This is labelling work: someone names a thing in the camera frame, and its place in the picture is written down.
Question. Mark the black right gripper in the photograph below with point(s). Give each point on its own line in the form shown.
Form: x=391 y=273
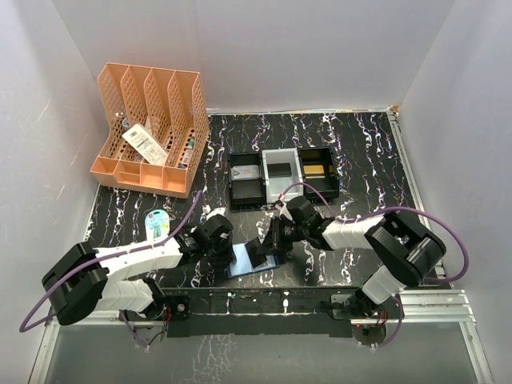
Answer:
x=267 y=246

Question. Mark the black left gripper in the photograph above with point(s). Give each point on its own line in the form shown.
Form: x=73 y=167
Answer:
x=226 y=256

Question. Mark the black credit card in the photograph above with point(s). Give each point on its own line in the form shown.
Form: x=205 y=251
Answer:
x=256 y=259

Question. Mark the blue card holder wallet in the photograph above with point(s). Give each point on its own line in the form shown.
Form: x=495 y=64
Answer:
x=242 y=266

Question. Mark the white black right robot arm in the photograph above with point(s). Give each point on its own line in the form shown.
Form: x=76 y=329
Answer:
x=407 y=249

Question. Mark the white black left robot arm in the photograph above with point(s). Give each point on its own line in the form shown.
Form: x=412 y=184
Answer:
x=88 y=279

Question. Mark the silver card in bin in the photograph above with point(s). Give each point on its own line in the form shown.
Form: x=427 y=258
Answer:
x=245 y=172

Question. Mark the black card in bin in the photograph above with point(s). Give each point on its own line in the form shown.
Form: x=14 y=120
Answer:
x=279 y=170

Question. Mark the gold card in bin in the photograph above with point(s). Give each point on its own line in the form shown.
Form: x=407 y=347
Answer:
x=314 y=171

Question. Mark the round teal tape roll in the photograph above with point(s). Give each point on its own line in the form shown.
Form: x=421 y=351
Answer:
x=157 y=225

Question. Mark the black left bin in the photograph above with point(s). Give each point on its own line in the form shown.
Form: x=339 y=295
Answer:
x=244 y=194

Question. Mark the black bin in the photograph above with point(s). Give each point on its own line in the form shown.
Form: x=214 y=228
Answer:
x=328 y=186
x=244 y=194

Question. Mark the white middle bin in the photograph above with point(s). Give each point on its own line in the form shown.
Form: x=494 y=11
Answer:
x=276 y=186

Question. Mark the black right bin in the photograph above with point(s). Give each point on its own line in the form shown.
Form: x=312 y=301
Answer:
x=328 y=186

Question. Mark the white labelled paper packet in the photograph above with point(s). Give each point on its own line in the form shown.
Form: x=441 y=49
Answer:
x=146 y=145

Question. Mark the orange plastic file organizer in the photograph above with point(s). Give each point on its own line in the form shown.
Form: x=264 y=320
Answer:
x=158 y=129

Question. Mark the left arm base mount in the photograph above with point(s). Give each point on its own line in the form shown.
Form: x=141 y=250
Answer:
x=164 y=308

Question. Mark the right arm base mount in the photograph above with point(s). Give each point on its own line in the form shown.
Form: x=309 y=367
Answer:
x=349 y=307

